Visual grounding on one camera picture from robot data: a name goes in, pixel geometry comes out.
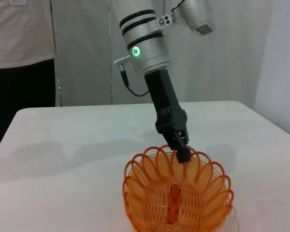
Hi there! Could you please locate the person in white shirt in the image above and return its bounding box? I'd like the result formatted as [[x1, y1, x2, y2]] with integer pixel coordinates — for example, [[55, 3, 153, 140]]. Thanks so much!
[[0, 0, 58, 160]]

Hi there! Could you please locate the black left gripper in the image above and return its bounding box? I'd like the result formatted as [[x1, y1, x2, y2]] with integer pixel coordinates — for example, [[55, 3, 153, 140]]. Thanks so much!
[[144, 69, 192, 163]]

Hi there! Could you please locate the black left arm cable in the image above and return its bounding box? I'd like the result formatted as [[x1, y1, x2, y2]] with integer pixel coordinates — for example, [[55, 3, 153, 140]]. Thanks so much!
[[124, 82, 151, 97]]

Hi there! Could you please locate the orange wire oval basket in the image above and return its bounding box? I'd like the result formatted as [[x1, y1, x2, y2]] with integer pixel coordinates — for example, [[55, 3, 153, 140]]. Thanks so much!
[[122, 144, 234, 232]]

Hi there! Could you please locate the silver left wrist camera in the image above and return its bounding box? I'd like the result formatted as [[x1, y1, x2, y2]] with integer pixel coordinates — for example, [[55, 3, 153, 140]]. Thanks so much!
[[148, 0, 216, 37]]

